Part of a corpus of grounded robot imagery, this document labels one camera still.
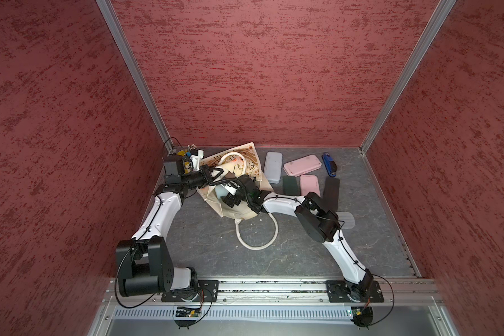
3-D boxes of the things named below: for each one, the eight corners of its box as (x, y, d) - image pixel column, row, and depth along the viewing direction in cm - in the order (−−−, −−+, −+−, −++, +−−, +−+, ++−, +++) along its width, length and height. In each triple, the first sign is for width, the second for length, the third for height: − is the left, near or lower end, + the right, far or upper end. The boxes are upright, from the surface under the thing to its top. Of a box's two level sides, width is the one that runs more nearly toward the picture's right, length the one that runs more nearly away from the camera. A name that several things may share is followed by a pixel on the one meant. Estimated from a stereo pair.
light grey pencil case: (262, 182, 108) (262, 179, 106) (265, 153, 121) (266, 150, 119) (281, 184, 107) (281, 181, 105) (282, 155, 120) (283, 152, 118)
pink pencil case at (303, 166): (290, 179, 109) (291, 176, 107) (282, 167, 114) (283, 164, 112) (323, 167, 115) (324, 164, 113) (314, 156, 120) (315, 153, 118)
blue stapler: (328, 177, 111) (330, 172, 107) (321, 157, 120) (322, 152, 116) (337, 176, 111) (339, 171, 108) (328, 156, 120) (331, 151, 117)
